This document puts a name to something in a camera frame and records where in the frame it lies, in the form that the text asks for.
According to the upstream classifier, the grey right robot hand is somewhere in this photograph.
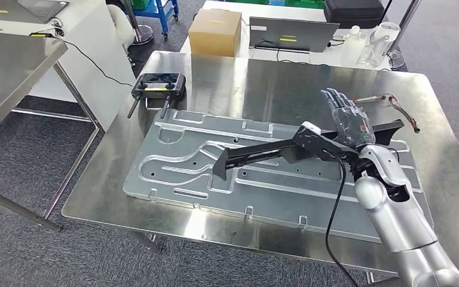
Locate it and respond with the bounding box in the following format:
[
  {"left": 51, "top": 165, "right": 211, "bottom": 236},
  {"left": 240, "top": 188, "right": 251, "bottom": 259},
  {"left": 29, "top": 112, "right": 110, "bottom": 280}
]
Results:
[{"left": 320, "top": 87, "right": 377, "bottom": 149}]

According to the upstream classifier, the black plastic plate frame part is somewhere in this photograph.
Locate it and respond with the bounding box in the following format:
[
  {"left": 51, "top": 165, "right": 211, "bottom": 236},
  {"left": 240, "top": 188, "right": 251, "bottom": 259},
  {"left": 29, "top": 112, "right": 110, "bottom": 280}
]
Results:
[{"left": 212, "top": 119, "right": 405, "bottom": 181}]

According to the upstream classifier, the stainless steel workbench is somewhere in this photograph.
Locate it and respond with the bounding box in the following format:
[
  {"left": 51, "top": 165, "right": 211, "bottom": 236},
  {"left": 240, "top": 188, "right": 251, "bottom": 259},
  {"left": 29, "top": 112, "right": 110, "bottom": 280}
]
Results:
[{"left": 61, "top": 50, "right": 459, "bottom": 287}]

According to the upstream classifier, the white plastic bottle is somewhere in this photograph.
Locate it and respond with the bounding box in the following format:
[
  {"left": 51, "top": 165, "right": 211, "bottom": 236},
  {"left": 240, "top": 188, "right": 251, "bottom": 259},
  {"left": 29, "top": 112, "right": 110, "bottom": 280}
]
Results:
[{"left": 340, "top": 25, "right": 367, "bottom": 68}]

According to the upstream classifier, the clear glass jar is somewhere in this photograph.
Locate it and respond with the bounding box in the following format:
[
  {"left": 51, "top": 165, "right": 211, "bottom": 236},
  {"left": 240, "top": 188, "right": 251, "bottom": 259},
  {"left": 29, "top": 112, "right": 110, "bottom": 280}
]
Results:
[{"left": 358, "top": 22, "right": 401, "bottom": 68}]

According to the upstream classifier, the grey laptop with yellow label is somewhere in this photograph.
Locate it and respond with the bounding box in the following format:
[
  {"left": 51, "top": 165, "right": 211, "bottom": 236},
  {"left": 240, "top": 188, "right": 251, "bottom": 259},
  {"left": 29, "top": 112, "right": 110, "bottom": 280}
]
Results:
[{"left": 248, "top": 16, "right": 340, "bottom": 54}]

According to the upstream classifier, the black hard carry case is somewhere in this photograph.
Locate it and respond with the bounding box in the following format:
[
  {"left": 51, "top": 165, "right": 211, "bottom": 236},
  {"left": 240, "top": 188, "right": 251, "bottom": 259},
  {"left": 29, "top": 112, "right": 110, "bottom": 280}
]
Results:
[{"left": 323, "top": 0, "right": 385, "bottom": 29}]

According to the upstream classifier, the metal stand pole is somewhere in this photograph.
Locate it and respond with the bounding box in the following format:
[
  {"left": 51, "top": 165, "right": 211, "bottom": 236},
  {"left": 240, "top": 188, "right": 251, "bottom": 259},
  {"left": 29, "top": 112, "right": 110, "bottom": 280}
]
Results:
[{"left": 385, "top": 0, "right": 423, "bottom": 71}]

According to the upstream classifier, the brown cardboard box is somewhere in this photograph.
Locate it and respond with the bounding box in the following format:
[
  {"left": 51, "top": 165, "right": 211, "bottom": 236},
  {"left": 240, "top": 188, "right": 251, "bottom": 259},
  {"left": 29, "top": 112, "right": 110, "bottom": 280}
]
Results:
[{"left": 188, "top": 8, "right": 243, "bottom": 58}]

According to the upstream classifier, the large stamped metal panel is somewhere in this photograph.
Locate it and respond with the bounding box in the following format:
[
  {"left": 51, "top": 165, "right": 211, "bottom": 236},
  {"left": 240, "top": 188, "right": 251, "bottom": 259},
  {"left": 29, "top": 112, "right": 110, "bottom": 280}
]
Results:
[{"left": 123, "top": 109, "right": 436, "bottom": 245}]

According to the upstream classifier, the white desk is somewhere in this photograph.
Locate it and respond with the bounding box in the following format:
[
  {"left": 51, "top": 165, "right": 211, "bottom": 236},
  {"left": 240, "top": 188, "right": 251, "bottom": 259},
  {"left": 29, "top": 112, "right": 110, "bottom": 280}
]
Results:
[{"left": 180, "top": 0, "right": 408, "bottom": 72}]

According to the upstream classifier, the black remote controller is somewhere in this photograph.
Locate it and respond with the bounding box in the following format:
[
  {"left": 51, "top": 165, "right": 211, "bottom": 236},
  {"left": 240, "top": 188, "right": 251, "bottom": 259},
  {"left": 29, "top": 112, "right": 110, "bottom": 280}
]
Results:
[{"left": 126, "top": 72, "right": 186, "bottom": 120}]

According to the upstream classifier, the small blue cart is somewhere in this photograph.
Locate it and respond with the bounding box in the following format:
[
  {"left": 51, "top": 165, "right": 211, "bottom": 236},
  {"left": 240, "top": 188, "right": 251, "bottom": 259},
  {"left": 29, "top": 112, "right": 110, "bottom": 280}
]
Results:
[{"left": 132, "top": 0, "right": 179, "bottom": 39}]

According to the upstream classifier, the white cabinet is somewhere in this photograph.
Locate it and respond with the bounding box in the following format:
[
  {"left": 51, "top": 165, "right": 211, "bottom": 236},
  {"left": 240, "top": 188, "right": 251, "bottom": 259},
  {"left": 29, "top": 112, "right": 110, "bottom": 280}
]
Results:
[{"left": 0, "top": 0, "right": 136, "bottom": 132}]

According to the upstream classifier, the grey open laptop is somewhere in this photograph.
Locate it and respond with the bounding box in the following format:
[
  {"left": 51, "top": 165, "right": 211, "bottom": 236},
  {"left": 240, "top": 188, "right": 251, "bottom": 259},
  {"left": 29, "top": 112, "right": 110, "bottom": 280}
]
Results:
[{"left": 0, "top": 0, "right": 70, "bottom": 25}]

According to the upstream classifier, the steel side table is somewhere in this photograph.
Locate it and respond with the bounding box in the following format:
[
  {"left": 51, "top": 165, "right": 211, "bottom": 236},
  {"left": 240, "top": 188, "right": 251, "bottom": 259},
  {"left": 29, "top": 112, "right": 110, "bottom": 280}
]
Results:
[{"left": 0, "top": 29, "right": 103, "bottom": 233}]

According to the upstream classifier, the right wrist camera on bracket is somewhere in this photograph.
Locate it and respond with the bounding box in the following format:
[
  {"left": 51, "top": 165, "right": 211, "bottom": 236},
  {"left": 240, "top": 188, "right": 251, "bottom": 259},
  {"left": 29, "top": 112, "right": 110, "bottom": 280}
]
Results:
[{"left": 291, "top": 121, "right": 359, "bottom": 161}]

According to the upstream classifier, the brown handled metal tool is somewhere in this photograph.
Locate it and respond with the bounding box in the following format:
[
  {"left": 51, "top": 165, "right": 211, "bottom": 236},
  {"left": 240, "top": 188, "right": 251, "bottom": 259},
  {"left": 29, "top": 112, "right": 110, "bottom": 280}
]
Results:
[{"left": 354, "top": 93, "right": 421, "bottom": 133}]

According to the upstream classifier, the black camera cable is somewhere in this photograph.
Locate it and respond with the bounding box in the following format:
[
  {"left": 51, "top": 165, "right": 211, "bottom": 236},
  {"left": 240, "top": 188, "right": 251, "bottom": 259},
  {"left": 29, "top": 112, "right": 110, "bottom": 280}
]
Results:
[{"left": 324, "top": 150, "right": 361, "bottom": 287}]

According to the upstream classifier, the black laptop cable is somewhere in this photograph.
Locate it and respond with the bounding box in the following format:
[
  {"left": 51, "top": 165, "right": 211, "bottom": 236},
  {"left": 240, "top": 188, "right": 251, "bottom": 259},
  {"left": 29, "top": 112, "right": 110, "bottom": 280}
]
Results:
[{"left": 253, "top": 39, "right": 333, "bottom": 65}]

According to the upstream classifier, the chrome stanchion post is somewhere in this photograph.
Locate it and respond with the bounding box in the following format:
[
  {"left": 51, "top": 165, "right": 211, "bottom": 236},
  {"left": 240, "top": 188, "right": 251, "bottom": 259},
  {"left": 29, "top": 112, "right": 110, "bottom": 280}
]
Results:
[{"left": 123, "top": 0, "right": 155, "bottom": 46}]

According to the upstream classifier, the black power cable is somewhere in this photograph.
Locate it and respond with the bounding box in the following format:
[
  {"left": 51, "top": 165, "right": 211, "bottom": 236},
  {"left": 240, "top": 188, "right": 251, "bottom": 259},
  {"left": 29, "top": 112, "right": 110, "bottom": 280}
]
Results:
[{"left": 29, "top": 17, "right": 134, "bottom": 88}]

